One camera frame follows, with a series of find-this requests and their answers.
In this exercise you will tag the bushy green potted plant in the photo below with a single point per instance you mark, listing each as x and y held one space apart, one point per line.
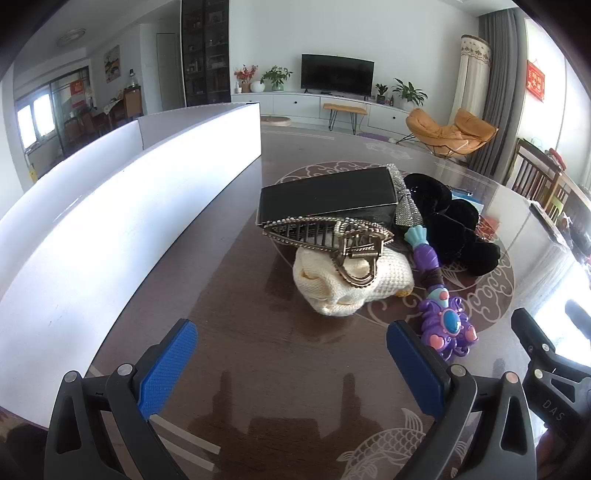
276 76

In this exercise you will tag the brown patterned glass desktop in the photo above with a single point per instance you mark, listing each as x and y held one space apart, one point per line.
277 369

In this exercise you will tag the round white vase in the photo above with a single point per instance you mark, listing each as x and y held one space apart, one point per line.
257 86

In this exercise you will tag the black rectangular box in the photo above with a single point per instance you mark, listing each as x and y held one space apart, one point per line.
323 194

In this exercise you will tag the framed wall picture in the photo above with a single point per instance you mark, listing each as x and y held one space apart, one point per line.
112 63

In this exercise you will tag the round ceiling light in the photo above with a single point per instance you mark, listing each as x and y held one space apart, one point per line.
71 38

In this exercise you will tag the silver rhinestone bow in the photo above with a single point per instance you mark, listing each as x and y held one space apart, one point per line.
406 198

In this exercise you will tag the red door decoration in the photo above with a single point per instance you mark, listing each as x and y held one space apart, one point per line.
78 92

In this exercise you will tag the leafy potted plant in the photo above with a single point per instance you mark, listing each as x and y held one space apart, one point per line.
408 92

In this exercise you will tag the black television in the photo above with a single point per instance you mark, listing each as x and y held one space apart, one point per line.
337 74

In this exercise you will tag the cream knitted hat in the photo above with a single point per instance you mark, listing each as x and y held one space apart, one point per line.
323 295

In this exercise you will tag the white television cabinet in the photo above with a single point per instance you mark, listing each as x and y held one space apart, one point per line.
286 104

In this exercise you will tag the red cloth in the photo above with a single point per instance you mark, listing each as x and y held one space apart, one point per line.
557 158

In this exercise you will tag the orange lounge chair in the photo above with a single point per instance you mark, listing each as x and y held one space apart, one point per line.
434 131

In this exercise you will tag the black velvet hair bow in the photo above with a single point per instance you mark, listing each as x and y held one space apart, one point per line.
471 254

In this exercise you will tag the black fuzzy scrunchies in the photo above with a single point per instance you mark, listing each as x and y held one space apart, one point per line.
429 194

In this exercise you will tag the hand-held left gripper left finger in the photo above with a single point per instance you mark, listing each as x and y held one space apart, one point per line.
168 369

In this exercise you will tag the black remote control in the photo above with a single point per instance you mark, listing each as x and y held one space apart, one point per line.
547 221

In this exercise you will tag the red wall decoration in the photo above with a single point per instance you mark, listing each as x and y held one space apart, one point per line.
536 81

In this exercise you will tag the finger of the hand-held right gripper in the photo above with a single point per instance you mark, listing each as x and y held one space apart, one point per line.
531 330
579 318

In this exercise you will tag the grey curtain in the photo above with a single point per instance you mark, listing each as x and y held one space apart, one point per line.
503 92

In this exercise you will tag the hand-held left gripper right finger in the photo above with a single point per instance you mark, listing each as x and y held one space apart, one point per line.
415 369

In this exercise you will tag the dark wooden chair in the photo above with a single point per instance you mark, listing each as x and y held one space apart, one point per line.
531 170

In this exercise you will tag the wooden bench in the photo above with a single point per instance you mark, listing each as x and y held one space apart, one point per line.
345 108

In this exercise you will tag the metal rhinestone hair claw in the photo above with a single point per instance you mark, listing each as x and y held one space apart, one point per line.
358 251

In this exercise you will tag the small potted plant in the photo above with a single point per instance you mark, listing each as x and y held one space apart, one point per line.
381 92

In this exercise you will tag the purple toy wand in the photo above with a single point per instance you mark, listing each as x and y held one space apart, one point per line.
445 318

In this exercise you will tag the red flower arrangement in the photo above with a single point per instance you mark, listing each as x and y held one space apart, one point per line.
244 74

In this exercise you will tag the dark glass display cabinet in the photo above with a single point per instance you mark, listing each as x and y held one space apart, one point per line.
205 50

